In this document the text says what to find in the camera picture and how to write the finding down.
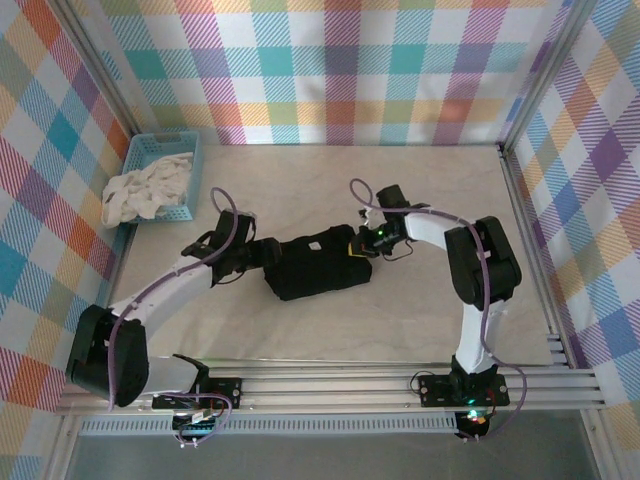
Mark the black t-shirt with floral print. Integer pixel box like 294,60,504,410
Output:
262,224,374,303

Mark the blue plastic basket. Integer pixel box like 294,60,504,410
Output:
118,130,205,224

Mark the white crumpled t-shirt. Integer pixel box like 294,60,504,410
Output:
100,151,195,230

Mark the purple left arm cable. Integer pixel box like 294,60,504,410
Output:
107,186,239,446

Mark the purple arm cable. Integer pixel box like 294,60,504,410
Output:
107,186,239,446
348,177,529,444

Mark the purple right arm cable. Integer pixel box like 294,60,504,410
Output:
348,177,529,444

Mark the aluminium side rail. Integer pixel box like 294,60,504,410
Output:
498,143,576,370
87,222,139,375

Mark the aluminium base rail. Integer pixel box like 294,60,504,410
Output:
54,367,601,416

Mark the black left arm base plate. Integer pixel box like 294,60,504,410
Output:
152,377,244,411

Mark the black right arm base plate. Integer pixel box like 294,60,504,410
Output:
417,374,511,407

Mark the slotted grey cable duct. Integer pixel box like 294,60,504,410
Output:
79,418,461,435

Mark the aluminium frame post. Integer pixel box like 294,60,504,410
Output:
498,0,604,154
47,0,159,159

